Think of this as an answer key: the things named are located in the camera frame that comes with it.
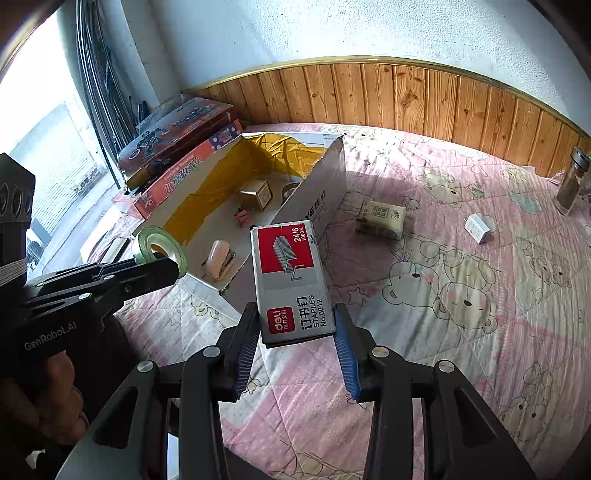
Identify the small brown cardboard box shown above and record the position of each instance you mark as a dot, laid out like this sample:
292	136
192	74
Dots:
254	196

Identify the small white box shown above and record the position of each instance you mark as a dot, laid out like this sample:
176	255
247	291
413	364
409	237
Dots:
477	228

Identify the red and white staples box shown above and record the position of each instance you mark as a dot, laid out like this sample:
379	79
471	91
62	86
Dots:
288	277

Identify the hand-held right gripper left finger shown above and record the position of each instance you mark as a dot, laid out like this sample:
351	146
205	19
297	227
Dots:
244	350

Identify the person's left hand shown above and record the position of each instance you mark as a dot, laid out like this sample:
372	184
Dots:
41	401

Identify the black frame safety goggles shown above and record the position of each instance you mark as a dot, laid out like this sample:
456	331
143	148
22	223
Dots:
291	190

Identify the pink stapler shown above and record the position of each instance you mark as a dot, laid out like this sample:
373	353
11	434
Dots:
219	258

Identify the glass jar with metal lid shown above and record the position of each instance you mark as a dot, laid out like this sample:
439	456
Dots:
571	184

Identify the pink printed blanket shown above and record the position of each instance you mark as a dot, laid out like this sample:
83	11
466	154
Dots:
461	300

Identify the black metal window grille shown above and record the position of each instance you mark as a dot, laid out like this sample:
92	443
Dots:
106	92

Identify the beige printed packet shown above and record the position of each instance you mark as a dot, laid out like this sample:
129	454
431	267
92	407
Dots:
381	219

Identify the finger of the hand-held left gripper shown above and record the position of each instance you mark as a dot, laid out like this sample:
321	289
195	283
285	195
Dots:
138	281
60	284

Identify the pink binder clip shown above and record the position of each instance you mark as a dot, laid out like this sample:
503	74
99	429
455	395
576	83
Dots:
242	218

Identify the green tape roll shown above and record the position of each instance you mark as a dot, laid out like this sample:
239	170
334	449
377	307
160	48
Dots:
147	242

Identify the orange printed toy box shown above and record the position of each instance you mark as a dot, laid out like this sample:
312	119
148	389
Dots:
184	177

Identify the dark printed toy box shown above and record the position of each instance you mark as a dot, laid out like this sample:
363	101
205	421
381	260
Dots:
180	129

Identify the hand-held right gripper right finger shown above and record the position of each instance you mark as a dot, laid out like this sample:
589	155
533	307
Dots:
346	360

